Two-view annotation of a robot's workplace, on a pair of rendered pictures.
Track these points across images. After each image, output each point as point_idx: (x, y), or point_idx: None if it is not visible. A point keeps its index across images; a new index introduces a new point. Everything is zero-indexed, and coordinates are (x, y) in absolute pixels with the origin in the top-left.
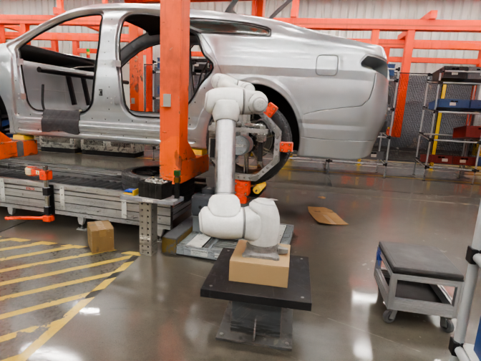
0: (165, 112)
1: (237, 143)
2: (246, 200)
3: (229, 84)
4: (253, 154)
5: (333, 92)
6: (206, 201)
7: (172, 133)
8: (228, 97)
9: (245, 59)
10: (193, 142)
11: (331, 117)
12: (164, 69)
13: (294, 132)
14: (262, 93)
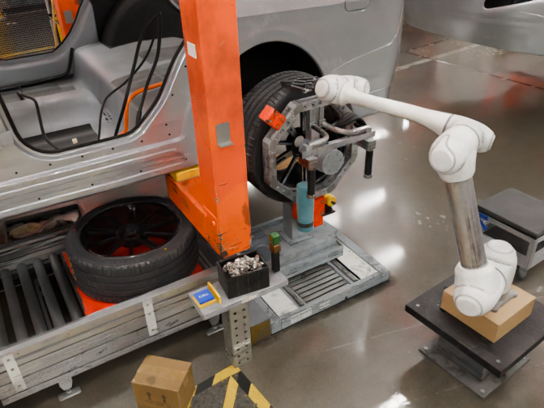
0: (222, 152)
1: (333, 159)
2: (322, 219)
3: (373, 99)
4: None
5: (365, 31)
6: (266, 244)
7: (236, 180)
8: (472, 149)
9: (250, 4)
10: (184, 161)
11: (363, 66)
12: (214, 83)
13: None
14: (482, 124)
